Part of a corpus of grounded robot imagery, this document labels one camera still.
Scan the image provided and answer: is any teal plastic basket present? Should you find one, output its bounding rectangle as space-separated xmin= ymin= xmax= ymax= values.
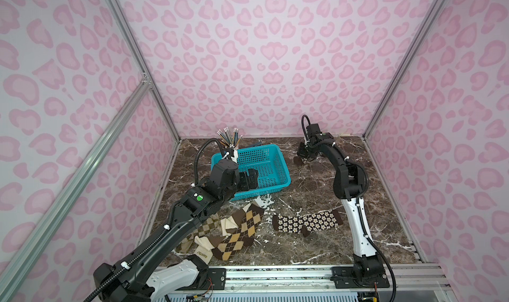
xmin=232 ymin=144 xmax=291 ymax=201

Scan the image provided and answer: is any brown daisy sock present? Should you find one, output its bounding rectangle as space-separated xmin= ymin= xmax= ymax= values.
xmin=293 ymin=156 xmax=304 ymax=166
xmin=272 ymin=209 xmax=343 ymax=237

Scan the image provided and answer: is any dark brown argyle sock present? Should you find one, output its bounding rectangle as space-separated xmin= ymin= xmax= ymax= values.
xmin=210 ymin=204 xmax=265 ymax=261

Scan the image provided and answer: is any light brown argyle sock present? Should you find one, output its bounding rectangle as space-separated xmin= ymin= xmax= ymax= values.
xmin=175 ymin=214 xmax=220 ymax=254

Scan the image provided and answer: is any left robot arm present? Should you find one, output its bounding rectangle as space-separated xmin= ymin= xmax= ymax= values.
xmin=86 ymin=139 xmax=258 ymax=301

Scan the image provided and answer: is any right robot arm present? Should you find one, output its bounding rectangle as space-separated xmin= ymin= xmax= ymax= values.
xmin=297 ymin=115 xmax=397 ymax=301

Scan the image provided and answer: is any pink cup of pencils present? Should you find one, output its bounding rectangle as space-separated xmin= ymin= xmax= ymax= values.
xmin=217 ymin=127 xmax=242 ymax=162

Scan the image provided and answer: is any cream brown striped sock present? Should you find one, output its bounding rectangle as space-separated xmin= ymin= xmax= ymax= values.
xmin=220 ymin=203 xmax=255 ymax=237

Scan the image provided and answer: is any cream brown sock with label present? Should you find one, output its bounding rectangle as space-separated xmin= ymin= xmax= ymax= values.
xmin=194 ymin=236 xmax=214 ymax=264

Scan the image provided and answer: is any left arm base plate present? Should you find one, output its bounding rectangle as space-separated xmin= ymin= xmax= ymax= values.
xmin=198 ymin=267 xmax=227 ymax=291

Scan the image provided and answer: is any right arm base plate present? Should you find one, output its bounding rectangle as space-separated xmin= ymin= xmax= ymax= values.
xmin=330 ymin=265 xmax=390 ymax=289

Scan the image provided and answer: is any aluminium mounting rail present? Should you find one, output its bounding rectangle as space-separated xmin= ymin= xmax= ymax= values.
xmin=107 ymin=261 xmax=450 ymax=302

